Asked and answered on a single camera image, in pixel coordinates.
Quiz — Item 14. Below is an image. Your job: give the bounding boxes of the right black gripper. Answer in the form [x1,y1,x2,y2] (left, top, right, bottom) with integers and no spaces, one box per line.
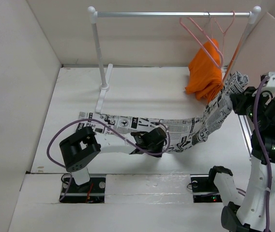
[231,85,272,128]

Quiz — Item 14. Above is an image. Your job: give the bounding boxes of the newspaper print trousers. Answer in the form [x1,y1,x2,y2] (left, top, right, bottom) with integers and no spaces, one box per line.
[79,72,249,153]

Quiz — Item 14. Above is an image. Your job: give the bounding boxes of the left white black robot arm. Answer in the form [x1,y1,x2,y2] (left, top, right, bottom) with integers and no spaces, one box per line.
[60,125,168,192]

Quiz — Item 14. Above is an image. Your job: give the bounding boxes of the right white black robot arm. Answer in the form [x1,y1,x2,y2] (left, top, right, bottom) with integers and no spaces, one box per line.
[206,87,275,232]

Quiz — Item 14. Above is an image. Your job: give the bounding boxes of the orange garment on hanger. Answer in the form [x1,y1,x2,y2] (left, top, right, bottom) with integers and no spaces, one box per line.
[185,49,223,103]

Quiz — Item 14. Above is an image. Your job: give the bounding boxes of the white metal clothes rack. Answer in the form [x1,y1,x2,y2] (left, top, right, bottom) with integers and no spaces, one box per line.
[88,6,261,113]

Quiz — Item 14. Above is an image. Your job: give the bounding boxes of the aluminium rail right side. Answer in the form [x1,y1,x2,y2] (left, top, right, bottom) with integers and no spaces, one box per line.
[237,115,252,157]

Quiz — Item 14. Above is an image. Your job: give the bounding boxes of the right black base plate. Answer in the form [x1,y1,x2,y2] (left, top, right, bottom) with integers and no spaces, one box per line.
[187,174,222,203]

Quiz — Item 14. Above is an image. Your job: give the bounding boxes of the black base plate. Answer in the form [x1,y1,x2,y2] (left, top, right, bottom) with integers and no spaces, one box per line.
[187,174,222,203]
[59,175,106,203]

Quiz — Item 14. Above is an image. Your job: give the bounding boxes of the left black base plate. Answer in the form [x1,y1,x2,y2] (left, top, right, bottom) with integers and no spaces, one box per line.
[59,175,106,203]

